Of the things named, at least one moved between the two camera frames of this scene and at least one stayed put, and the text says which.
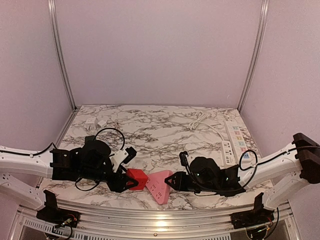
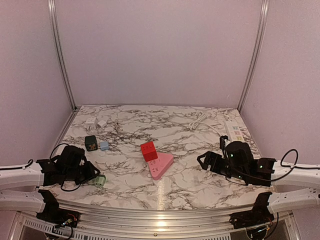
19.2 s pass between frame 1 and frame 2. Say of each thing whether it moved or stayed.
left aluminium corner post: stayed
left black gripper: moved
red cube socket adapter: moved
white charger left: stayed
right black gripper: moved
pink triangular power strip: moved
